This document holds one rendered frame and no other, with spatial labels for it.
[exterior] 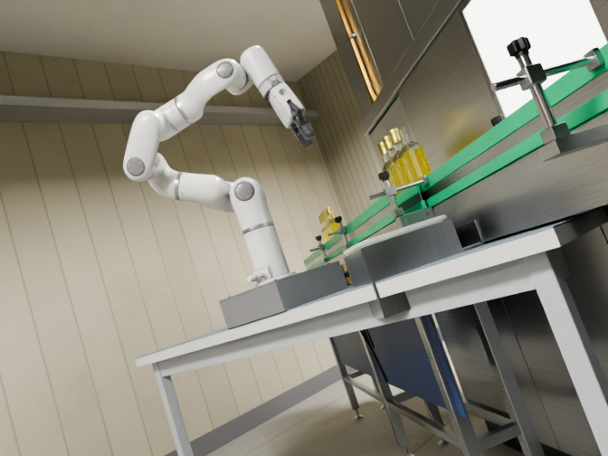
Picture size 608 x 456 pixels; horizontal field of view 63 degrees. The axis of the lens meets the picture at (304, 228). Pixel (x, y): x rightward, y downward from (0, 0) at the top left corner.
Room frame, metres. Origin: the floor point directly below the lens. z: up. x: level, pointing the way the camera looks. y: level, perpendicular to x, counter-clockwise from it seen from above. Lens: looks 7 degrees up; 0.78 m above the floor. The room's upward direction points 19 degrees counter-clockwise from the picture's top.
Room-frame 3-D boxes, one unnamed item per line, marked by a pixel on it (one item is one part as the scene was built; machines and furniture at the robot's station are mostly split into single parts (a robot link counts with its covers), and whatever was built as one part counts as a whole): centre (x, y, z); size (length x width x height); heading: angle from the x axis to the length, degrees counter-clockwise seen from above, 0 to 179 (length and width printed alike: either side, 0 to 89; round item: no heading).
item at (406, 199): (2.20, -0.17, 0.92); 1.75 x 0.01 x 0.08; 11
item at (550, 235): (1.90, -0.33, 0.73); 1.58 x 1.52 x 0.04; 46
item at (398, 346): (2.17, -0.18, 0.54); 1.59 x 0.18 x 0.43; 11
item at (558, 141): (0.67, -0.39, 0.90); 0.17 x 0.05 x 0.23; 101
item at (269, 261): (1.41, 0.13, 0.91); 0.16 x 0.13 x 0.15; 146
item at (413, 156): (1.44, -0.37, 0.99); 0.06 x 0.06 x 0.21; 10
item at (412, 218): (1.30, -0.29, 0.85); 0.09 x 0.04 x 0.07; 101
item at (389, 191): (1.30, -0.27, 0.95); 0.17 x 0.03 x 0.12; 101
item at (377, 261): (1.17, -0.22, 0.79); 0.27 x 0.17 x 0.08; 101
